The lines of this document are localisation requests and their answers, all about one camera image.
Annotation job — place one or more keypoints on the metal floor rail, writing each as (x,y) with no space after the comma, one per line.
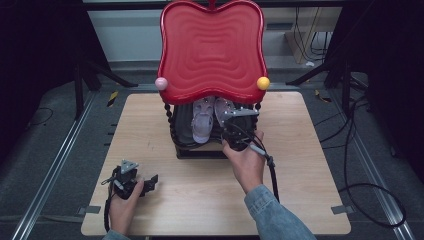
(50,173)
(376,180)

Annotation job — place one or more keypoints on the grey tape strip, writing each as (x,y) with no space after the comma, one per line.
(90,209)
(341,209)

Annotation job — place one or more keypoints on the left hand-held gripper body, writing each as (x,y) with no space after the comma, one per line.
(126,180)

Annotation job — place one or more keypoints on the person's left hand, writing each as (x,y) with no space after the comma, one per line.
(124,210)

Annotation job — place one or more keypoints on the yellow black floor tape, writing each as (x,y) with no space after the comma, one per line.
(112,98)
(322,96)

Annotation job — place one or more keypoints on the red-topped black shoe rack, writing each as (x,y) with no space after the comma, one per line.
(212,50)

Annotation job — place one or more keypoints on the light wooden cabinet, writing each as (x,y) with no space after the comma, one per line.
(300,46)

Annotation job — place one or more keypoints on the person's right hand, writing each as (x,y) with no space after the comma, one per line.
(246,165)

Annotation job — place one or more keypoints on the pale lilac shoe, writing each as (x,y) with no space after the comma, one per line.
(224,108)
(202,121)

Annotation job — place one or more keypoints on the black metal stand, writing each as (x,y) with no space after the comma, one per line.
(336,73)
(80,83)

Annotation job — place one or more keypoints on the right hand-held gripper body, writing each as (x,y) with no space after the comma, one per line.
(237,128)

